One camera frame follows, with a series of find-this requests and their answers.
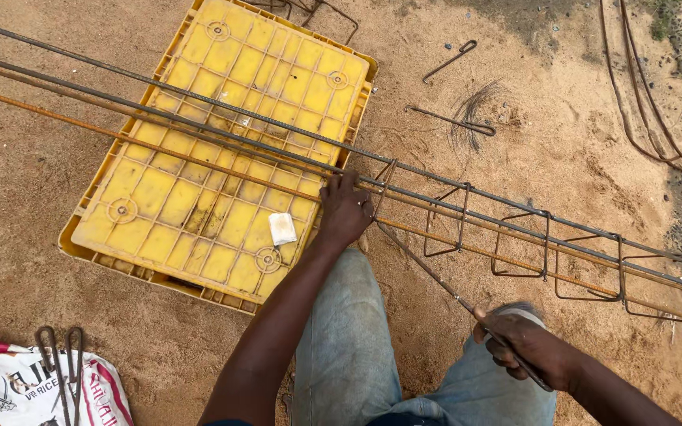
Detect person's right hand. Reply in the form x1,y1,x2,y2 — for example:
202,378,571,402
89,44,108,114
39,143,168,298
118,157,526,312
472,303,580,392

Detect long grey ribbed rebar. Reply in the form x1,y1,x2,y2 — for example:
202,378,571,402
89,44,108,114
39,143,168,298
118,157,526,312
0,15,682,279

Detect long orange rusty rebar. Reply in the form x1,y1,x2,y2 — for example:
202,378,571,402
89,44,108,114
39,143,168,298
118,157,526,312
0,82,682,331

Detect long steel tying hook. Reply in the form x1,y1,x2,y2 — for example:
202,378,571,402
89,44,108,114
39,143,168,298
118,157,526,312
375,222,555,393

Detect grey binding wire bundle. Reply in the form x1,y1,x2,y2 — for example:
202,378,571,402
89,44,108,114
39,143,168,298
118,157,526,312
491,301,547,327

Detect rusty bent rebar hook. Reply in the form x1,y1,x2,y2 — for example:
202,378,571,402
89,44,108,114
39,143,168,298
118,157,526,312
34,325,73,426
64,326,85,426

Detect loose dark binding wire strands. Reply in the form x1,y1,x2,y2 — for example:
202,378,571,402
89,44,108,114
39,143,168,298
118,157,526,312
449,78,506,156

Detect person's left hand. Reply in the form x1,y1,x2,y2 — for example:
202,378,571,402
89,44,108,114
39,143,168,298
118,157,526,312
320,170,376,249

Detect white printed rice sack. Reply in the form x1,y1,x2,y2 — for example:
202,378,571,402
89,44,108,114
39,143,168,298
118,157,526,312
0,334,135,426

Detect small white chalk block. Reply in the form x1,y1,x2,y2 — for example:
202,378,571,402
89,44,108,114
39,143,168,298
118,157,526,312
268,212,298,246

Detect yellow plastic crate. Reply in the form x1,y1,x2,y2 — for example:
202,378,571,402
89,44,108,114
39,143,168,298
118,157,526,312
58,0,379,316

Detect short steel hook rod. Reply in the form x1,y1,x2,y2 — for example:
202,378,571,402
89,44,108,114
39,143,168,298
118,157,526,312
422,39,478,84

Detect bent rusty rebar pieces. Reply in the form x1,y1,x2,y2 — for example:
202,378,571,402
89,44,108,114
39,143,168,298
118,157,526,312
245,0,360,46

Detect row of steel stirrups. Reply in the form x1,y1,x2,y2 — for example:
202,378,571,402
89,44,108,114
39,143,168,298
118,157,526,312
372,159,682,342

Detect rusty wire coil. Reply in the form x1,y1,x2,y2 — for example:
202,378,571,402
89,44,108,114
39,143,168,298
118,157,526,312
598,0,682,177

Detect long brown rusty rebar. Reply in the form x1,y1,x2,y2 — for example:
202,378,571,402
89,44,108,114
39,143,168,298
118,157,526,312
0,58,682,303

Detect long dark grey rebar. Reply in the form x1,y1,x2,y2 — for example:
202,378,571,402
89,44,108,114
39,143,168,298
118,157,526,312
0,50,682,293

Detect steel hook rod with loop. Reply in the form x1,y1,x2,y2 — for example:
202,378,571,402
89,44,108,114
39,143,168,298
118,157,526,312
404,104,497,137

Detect person's blue denim jeans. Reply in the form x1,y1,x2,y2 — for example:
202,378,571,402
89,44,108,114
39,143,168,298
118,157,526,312
289,247,558,426

